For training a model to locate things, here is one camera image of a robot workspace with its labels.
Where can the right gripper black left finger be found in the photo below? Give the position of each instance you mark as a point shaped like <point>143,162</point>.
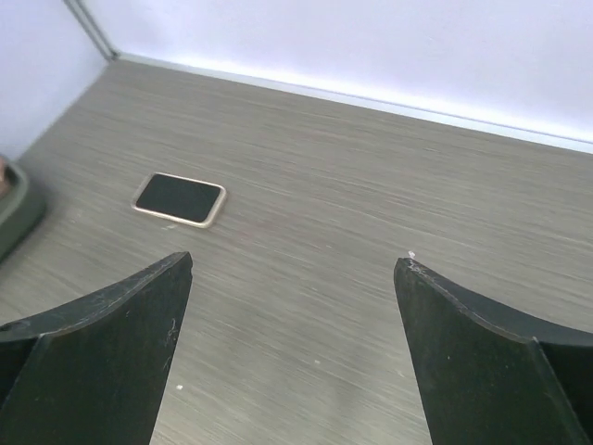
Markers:
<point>94,370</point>

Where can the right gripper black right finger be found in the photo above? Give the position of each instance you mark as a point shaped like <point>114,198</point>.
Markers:
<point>488,373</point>

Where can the black smartphone gold edge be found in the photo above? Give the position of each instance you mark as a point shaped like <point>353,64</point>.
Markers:
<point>180,199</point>

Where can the dark green tray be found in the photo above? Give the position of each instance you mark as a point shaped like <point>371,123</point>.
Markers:
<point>23,206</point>

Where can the left aluminium corner post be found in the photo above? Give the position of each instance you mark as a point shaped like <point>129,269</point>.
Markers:
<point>92,29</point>

